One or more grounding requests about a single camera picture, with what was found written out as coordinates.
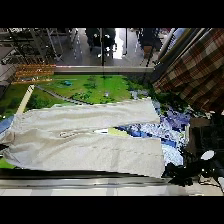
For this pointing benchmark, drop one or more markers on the checked shirt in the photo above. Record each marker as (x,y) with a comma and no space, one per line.
(200,70)

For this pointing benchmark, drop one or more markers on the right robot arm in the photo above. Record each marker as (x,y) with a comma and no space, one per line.
(190,170)

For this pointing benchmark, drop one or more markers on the cream pants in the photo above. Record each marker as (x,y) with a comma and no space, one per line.
(86,146)

